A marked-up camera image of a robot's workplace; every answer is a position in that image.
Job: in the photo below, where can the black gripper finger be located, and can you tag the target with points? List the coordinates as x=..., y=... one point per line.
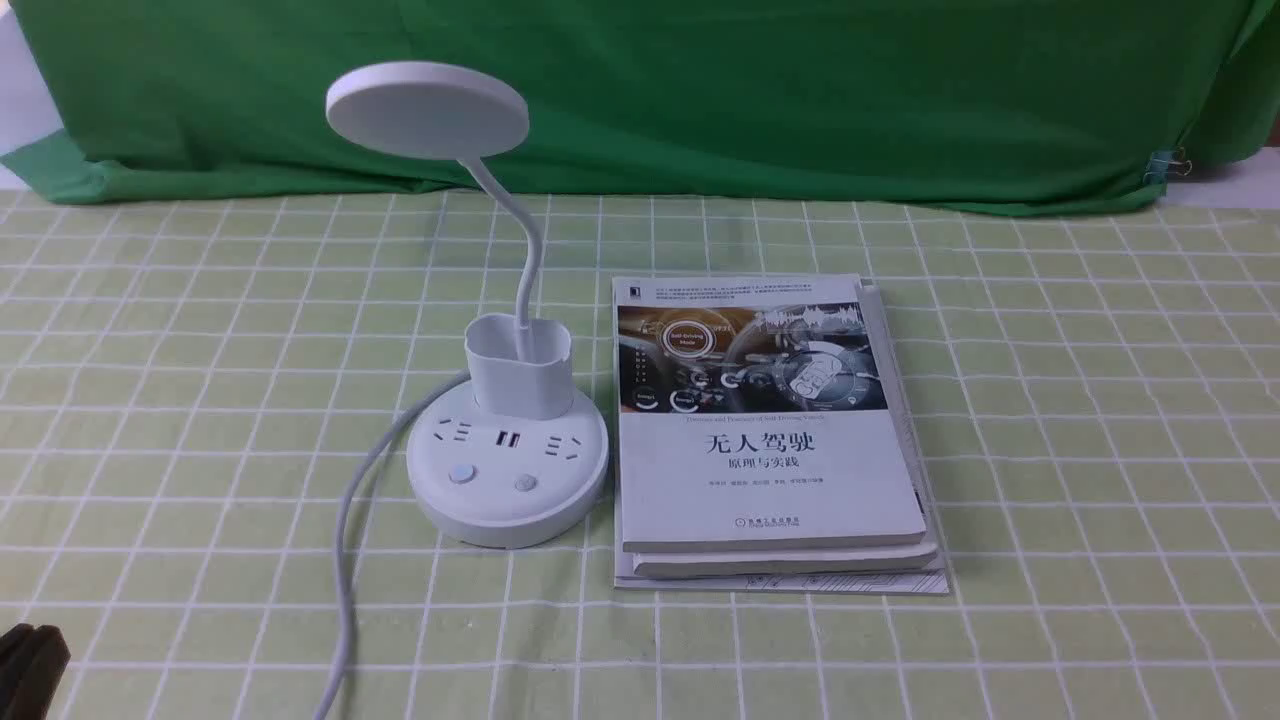
x=33, y=661

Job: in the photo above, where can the white desk lamp with sockets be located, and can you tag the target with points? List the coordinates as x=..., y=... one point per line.
x=513, y=454

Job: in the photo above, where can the green checkered tablecloth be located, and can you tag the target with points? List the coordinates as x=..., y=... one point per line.
x=187, y=387

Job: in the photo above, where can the top book with car cover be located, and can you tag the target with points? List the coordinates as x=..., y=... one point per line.
x=770, y=470

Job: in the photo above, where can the bottom thin booklet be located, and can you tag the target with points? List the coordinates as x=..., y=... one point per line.
x=900, y=583

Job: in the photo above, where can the green backdrop cloth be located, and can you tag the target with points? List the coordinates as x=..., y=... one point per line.
x=1012, y=108

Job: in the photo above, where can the teal binder clip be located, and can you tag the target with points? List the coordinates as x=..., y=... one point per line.
x=1167, y=165

